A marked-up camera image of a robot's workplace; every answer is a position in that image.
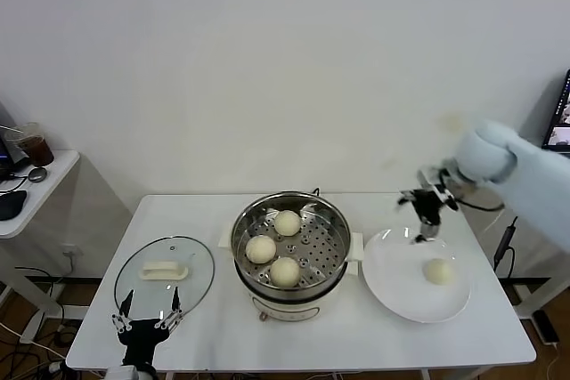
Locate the cream electric cooking pot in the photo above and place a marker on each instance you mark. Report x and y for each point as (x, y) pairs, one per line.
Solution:
(289, 309)

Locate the black floor power strip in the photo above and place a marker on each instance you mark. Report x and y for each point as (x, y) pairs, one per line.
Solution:
(544, 326)

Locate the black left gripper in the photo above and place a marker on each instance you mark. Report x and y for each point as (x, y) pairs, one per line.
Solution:
(140, 340)

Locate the laptop screen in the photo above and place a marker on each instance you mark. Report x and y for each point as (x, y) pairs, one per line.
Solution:
(4, 148)
(559, 131)

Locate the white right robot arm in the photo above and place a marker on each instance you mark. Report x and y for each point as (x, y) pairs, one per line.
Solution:
(534, 184)

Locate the white round plate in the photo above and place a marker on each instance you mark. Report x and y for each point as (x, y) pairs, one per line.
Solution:
(401, 282)

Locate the stainless steel steamer basket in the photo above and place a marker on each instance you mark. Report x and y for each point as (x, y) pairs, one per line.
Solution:
(320, 246)

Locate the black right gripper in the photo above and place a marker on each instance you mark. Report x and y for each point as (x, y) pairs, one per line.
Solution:
(428, 211)

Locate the white side table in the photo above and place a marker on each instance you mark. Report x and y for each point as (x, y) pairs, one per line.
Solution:
(49, 184)

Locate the plastic cup of iced coffee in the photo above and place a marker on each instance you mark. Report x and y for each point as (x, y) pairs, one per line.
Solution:
(40, 153)

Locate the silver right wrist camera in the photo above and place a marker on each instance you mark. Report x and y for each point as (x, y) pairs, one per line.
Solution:
(438, 186)

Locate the white wall outlet with plug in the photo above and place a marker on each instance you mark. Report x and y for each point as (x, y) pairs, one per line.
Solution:
(69, 250)

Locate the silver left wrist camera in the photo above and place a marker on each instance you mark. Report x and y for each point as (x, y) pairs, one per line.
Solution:
(122, 373)

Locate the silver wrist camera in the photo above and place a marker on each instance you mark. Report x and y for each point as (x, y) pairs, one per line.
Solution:
(438, 186)
(122, 373)

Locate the white steamed baozi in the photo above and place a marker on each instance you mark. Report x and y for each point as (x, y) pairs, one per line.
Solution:
(438, 271)
(287, 223)
(285, 272)
(261, 249)

